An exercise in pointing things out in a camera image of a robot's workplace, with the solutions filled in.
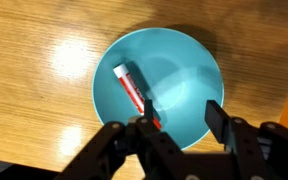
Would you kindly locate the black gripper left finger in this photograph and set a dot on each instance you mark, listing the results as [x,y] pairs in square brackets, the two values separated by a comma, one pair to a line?
[148,109]

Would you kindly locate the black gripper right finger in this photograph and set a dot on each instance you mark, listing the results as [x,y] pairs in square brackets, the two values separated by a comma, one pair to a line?
[217,120]

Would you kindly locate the red and white marker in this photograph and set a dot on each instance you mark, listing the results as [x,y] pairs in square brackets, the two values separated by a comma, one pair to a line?
[130,87]

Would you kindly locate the teal bowl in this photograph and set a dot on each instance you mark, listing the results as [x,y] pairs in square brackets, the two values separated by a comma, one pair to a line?
[170,68]

